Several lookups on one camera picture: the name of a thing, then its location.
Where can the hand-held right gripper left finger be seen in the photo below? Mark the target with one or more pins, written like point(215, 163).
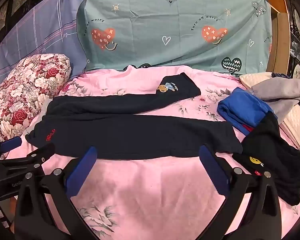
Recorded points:
point(81, 171)

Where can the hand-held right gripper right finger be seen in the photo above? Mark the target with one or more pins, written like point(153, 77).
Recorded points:
point(213, 167)

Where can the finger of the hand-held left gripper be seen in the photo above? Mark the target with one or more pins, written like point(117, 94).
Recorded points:
point(38, 153)
point(12, 143)

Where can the navy pants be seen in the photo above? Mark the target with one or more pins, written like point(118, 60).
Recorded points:
point(140, 135)

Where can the red floral bolster pillow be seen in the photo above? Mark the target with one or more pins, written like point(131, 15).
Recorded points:
point(27, 90)

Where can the black garment with smiley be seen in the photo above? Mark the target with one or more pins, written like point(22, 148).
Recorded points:
point(270, 140)

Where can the folded blue garment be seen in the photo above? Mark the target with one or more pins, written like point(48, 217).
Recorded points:
point(240, 110)

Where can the pink floral bedsheet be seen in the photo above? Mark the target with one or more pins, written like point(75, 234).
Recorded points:
point(150, 192)

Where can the grey garment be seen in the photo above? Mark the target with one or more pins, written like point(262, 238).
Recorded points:
point(280, 90)

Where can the framed round-motif picture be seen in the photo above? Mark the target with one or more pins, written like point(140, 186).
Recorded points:
point(298, 70)
point(297, 20)

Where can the teal heart-print sheet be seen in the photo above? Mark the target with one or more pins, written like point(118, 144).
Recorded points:
point(152, 25)

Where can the wooden bed frame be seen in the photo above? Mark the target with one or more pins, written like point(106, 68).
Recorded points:
point(277, 30)

